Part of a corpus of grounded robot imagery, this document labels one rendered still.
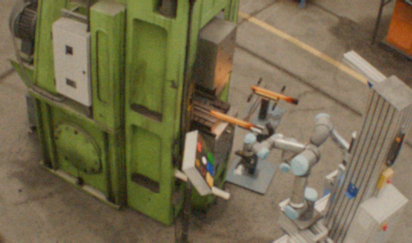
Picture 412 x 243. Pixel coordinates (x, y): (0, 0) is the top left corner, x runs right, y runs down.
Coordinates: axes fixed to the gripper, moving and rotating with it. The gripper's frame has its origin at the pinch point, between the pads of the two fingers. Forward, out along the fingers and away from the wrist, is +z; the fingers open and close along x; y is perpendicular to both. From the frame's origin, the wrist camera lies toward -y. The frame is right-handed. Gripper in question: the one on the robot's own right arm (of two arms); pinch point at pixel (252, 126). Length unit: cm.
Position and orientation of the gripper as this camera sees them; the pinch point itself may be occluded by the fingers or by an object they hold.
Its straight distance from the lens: 446.8
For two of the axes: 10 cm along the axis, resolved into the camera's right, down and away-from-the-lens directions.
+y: -0.4, 7.4, 6.7
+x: 4.7, -5.8, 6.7
